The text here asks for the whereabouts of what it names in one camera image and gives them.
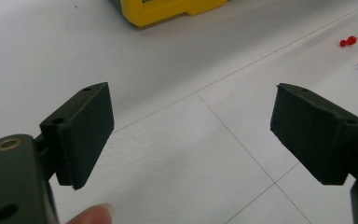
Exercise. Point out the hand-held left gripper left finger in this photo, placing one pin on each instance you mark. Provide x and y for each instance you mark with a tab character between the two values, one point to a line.
84	133

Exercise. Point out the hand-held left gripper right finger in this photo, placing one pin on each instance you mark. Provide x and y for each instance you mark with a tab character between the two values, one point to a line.
313	137

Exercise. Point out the red push pin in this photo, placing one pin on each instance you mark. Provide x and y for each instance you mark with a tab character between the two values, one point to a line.
348	41

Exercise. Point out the yellow plastic box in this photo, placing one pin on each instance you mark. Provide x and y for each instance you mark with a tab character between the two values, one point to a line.
167	9

